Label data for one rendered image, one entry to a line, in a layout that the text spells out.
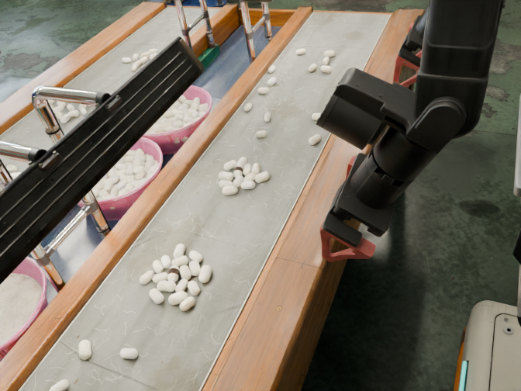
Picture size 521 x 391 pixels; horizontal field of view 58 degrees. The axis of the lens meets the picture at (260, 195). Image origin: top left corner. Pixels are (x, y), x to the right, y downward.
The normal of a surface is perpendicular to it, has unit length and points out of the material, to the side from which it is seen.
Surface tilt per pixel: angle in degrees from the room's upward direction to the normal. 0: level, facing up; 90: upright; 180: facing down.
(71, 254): 0
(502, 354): 0
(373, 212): 27
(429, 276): 0
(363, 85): 22
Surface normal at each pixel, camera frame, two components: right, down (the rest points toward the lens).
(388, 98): 0.30, -0.57
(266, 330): -0.13, -0.74
